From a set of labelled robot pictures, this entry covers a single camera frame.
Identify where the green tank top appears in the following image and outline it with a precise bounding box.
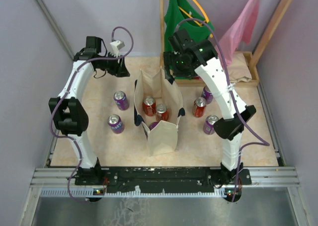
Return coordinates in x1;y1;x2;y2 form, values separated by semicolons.
164;0;211;52

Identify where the folded beige cloth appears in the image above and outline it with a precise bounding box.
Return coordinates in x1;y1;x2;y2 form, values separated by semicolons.
224;52;252;82

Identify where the purple fanta can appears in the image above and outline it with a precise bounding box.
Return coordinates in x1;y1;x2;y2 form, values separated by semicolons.
113;91;129;111
107;114;125;134
201;86;213;104
203;115;219;135
149;122;158;131

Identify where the wooden clothes rack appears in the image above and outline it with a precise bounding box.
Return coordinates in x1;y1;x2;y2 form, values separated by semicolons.
159;0;293;87

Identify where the aluminium frame rail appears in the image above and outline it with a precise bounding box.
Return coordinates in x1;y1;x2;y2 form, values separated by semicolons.
30;167;300;200

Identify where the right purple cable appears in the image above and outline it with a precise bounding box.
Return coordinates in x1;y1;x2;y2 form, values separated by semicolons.
177;18;270;203

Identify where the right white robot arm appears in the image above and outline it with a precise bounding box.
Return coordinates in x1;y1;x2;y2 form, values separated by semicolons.
163;29;256;184

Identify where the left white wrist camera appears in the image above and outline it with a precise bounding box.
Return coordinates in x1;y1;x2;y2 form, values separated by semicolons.
110;40;125;57

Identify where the yellow clothes hanger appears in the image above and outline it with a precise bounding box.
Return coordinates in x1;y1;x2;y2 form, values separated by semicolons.
163;0;214;38

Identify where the red Coke can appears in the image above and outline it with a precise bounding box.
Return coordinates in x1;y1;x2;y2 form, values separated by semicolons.
156;103;169;122
143;96;156;116
192;97;207;118

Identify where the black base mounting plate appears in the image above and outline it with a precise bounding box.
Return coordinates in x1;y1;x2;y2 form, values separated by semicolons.
74;166;251;193

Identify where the beige canvas tote bag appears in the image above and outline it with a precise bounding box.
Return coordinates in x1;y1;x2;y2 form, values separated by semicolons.
134;69;185;156

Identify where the pink shirt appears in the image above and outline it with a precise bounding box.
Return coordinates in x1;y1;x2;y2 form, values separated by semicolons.
219;0;260;66

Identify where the purple cable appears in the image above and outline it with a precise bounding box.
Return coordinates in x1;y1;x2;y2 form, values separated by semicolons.
177;18;270;203
49;26;135;204

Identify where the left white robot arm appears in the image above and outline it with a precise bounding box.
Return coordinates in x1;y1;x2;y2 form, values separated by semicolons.
48;36;130;185

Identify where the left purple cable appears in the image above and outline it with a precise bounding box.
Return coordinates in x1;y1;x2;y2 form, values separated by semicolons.
49;26;135;204

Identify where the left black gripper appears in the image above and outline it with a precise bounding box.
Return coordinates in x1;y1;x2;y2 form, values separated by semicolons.
97;51;130;77

